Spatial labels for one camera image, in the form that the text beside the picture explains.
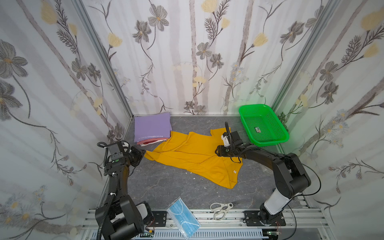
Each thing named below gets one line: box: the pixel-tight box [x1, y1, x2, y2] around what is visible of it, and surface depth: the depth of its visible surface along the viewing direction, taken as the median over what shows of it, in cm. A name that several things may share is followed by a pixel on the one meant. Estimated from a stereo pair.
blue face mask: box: [166, 196, 202, 240], surface depth 76 cm
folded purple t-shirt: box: [134, 112, 173, 143], surface depth 110 cm
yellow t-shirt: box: [144, 127, 243, 189], surface depth 98 cm
